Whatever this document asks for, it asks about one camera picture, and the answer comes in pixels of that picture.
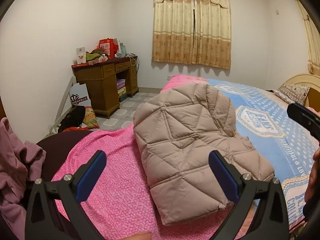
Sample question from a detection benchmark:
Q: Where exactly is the white and red snack box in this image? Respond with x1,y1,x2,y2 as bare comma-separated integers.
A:
87,56,108,65

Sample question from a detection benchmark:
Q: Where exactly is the mauve garment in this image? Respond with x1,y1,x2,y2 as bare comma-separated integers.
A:
0,117,47,240

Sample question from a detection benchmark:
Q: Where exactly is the white picture box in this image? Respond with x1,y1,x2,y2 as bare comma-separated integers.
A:
76,46,87,65

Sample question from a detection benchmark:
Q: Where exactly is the wooden bed headboard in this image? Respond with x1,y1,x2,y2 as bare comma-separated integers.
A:
284,74,320,107

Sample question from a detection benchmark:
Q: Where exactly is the beige patterned window curtain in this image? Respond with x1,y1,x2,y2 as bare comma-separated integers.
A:
152,0,232,70
294,0,320,77

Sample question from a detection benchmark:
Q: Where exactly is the green cloth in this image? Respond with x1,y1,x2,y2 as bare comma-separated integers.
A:
86,51,105,62

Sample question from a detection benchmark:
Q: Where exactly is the white paper bag with logo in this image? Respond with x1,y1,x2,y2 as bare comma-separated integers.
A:
69,82,92,108

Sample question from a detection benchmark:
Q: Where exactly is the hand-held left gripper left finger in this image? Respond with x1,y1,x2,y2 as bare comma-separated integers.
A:
25,150,108,240

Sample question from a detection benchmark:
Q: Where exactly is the brown wooden desk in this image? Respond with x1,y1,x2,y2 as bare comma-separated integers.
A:
72,56,139,119

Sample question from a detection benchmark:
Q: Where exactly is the person's right hand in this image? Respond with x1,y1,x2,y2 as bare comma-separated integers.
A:
304,148,320,205

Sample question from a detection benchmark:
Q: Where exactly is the black and floral clothes pile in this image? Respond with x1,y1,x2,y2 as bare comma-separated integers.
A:
59,106,85,133

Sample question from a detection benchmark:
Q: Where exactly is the beige quilted puffer jacket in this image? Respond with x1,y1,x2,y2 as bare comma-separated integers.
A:
133,81,275,227

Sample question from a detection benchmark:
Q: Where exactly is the red gift bag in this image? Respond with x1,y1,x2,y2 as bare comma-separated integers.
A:
99,38,118,58

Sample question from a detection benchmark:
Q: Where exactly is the person's left hand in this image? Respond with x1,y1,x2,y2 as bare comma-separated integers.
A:
120,232,152,240

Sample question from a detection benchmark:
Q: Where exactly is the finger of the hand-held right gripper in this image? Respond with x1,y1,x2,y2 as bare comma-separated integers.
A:
287,102,320,140

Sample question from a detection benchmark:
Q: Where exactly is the blue dotted blanket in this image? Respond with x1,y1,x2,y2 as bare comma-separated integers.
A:
205,78,320,230

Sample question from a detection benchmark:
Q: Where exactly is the floral cushion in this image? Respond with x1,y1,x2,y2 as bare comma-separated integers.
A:
82,106,100,129

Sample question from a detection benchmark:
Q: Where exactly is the grey floral pillow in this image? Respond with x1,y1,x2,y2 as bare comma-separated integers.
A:
277,83,310,103

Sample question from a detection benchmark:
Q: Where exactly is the white metal frame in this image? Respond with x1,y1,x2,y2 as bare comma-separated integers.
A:
54,76,77,128

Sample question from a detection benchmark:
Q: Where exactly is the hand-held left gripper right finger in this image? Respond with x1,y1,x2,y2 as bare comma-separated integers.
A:
209,150,292,240

